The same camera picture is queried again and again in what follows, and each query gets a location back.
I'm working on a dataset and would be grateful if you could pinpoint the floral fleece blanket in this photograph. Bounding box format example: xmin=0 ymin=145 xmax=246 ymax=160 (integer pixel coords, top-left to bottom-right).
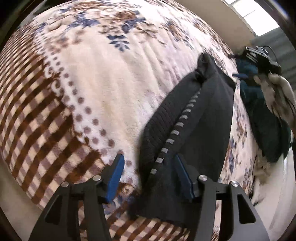
xmin=1 ymin=1 xmax=258 ymax=240

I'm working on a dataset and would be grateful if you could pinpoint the bright window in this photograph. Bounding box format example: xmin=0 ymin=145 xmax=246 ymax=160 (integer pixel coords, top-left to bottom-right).
xmin=223 ymin=0 xmax=279 ymax=36

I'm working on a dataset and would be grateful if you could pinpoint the black grey striped sock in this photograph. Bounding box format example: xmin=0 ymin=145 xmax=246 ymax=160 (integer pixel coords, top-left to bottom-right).
xmin=131 ymin=69 xmax=237 ymax=227

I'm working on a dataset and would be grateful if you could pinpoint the dark teal blanket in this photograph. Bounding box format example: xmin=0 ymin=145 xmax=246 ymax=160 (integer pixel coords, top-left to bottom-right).
xmin=233 ymin=59 xmax=291 ymax=163

